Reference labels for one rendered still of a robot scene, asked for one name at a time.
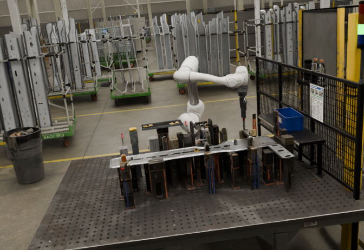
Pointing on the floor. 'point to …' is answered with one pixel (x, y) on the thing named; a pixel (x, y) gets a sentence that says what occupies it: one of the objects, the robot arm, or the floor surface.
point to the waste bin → (25, 153)
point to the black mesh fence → (317, 121)
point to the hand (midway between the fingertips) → (243, 113)
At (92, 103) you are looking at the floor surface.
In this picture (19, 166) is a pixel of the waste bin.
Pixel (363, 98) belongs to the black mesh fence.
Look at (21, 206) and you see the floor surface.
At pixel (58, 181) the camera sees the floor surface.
